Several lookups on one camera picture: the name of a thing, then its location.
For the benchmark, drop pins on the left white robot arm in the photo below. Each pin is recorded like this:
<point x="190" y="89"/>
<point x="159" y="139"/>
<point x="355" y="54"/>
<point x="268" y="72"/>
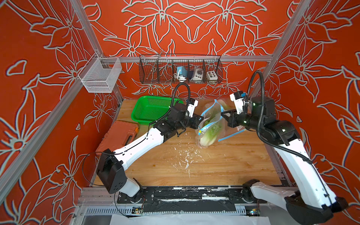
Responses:
<point x="113" y="164"/>

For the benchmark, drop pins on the clear zip-top bag blue seal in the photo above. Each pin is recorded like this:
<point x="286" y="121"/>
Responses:
<point x="213" y="111"/>

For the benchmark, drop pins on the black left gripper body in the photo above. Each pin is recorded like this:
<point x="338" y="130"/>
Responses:
<point x="191" y="123"/>

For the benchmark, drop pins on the green chinese cabbage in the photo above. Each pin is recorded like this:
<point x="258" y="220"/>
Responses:
<point x="210" y="132"/>

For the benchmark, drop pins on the blue box with white cable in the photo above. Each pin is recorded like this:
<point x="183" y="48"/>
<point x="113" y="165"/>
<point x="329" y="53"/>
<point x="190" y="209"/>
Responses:
<point x="180" y="74"/>

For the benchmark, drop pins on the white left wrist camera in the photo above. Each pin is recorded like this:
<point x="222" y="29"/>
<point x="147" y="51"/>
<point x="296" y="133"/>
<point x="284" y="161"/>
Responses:
<point x="192" y="104"/>

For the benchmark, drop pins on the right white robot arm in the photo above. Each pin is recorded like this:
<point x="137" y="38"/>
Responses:
<point x="314" y="202"/>

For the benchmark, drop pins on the white round-dial device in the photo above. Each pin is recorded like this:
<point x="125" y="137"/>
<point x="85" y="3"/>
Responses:
<point x="197" y="75"/>

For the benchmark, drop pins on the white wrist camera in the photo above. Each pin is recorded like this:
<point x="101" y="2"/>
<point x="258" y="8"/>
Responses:
<point x="192" y="104"/>
<point x="238" y="99"/>

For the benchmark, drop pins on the green perforated plastic basket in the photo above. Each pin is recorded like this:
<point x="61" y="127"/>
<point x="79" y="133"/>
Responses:
<point x="150" y="108"/>

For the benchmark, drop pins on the white button box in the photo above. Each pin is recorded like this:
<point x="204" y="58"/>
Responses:
<point x="211" y="76"/>

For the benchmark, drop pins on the white mesh wall basket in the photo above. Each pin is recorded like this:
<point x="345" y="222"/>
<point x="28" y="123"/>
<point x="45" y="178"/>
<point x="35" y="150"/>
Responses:
<point x="98" y="79"/>

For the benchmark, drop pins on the black wire wall basket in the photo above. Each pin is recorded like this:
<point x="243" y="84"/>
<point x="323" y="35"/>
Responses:
<point x="168" y="68"/>

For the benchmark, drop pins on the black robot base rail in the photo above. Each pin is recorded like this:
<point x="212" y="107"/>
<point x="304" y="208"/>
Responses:
<point x="186" y="200"/>

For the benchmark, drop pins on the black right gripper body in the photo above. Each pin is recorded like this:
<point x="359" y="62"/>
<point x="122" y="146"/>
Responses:
<point x="236" y="120"/>

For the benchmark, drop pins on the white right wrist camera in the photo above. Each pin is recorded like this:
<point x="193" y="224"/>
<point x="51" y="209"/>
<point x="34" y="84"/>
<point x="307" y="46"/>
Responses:
<point x="238" y="99"/>

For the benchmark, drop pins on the orange plastic tool case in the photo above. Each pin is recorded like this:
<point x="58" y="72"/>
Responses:
<point x="120" y="134"/>

